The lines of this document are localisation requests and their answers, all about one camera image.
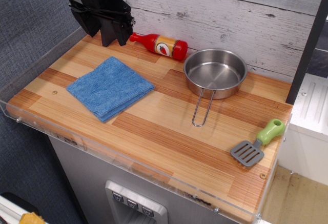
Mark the blue microfiber napkin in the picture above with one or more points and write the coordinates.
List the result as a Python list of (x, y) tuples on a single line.
[(110, 88)]

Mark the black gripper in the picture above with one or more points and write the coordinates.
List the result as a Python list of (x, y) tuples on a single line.
[(117, 11)]

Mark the red toy sauce bottle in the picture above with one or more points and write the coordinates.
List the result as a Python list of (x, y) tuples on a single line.
[(174, 48)]

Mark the dark left post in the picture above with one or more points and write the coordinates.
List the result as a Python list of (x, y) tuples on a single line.
[(108, 31)]

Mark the white toy sink unit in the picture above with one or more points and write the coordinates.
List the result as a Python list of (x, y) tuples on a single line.
[(304, 148)]

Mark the grey toy fridge cabinet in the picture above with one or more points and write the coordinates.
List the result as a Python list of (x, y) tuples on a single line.
[(87, 175)]

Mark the dark post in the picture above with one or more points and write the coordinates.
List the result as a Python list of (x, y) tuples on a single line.
[(108, 31), (305, 60)]

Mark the dark right post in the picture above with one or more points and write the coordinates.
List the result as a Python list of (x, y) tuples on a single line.
[(305, 60)]

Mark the green handled grey toy spatula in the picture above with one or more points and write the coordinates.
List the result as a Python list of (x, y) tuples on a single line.
[(249, 153)]

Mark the silver dispenser panel with buttons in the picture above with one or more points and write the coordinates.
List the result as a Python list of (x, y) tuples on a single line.
[(128, 206)]

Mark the steel pan with wire handle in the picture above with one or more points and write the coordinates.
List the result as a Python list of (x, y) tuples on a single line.
[(213, 74)]

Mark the yellow object at corner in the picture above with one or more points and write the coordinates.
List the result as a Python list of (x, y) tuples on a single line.
[(31, 218)]

